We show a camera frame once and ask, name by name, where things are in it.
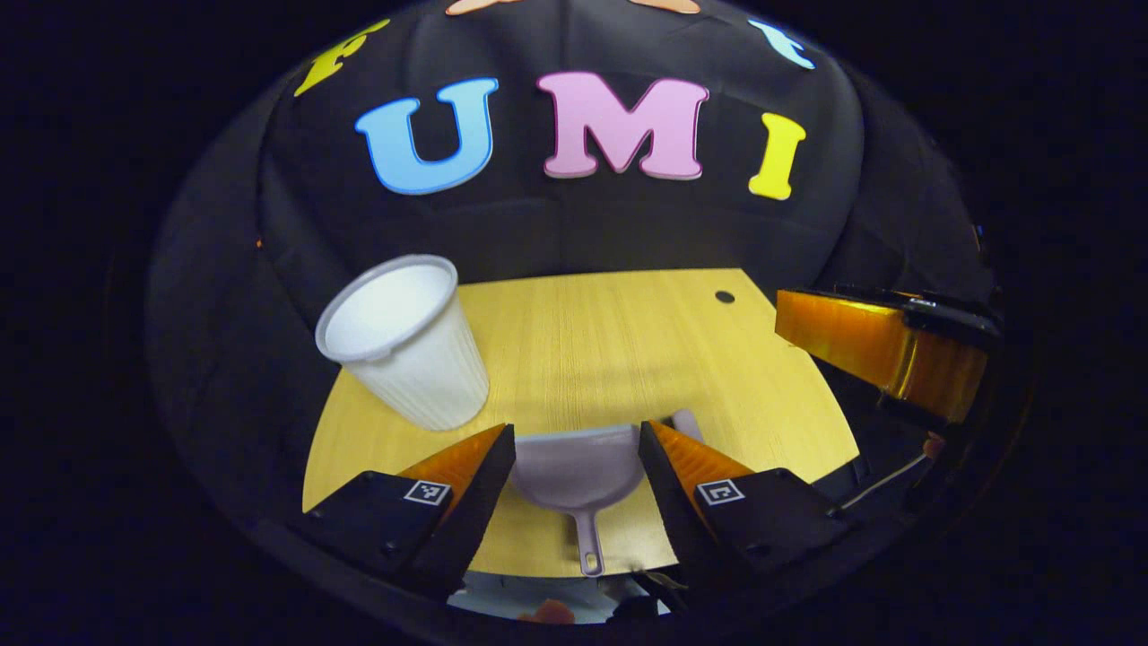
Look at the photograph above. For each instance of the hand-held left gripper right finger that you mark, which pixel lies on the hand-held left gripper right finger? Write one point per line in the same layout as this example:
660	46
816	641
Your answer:
668	502

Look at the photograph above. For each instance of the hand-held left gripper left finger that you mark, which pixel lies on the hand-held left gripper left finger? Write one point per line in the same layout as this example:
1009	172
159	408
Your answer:
475	511

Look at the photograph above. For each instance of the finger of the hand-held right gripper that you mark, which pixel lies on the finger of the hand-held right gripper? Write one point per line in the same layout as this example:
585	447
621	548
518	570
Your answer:
861	345
951	318

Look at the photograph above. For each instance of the small pale pink broom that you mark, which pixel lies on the small pale pink broom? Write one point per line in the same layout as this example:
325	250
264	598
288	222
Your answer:
689	426

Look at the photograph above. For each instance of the pale pink dustpan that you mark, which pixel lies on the pale pink dustpan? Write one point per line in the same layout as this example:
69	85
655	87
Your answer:
574	471

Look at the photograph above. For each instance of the white ribbed garbage bin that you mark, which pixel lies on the white ribbed garbage bin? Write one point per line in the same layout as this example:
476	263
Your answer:
413	377

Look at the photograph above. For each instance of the wooden desktop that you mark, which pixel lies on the wooden desktop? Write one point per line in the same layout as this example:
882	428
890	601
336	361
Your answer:
610	359

